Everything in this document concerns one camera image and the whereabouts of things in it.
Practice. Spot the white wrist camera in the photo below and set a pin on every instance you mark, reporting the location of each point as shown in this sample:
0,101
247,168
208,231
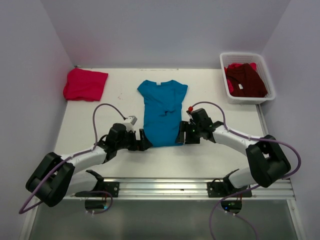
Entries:
190,111
129,123

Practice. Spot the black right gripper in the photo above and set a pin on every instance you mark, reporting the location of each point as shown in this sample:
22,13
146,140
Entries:
188,133

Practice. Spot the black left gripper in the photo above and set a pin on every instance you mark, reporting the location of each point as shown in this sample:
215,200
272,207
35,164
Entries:
137,140

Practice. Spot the dark red t shirt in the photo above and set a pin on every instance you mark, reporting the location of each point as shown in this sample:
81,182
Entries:
246,82

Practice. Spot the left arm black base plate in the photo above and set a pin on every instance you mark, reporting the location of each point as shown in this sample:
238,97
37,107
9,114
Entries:
112,187

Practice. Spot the blue t shirt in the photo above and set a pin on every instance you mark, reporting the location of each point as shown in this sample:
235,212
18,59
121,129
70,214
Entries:
162,111

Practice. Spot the folded pink t shirt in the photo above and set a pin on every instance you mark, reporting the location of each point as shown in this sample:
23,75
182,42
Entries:
84,85

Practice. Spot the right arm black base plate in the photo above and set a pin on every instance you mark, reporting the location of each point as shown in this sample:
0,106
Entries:
218,188

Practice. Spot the aluminium front rail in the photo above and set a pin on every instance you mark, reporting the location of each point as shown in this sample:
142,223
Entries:
178,189

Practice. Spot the white plastic laundry basket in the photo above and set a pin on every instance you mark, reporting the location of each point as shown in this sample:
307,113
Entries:
227,58

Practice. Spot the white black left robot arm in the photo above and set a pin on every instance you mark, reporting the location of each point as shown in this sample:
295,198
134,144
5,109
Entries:
51,179

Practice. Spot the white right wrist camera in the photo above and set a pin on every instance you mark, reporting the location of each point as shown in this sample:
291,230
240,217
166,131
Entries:
190,111

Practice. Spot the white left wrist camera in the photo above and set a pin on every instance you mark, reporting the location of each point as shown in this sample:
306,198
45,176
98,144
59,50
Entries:
129,123

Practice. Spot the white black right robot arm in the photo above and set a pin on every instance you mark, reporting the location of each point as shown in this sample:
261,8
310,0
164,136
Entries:
239,142

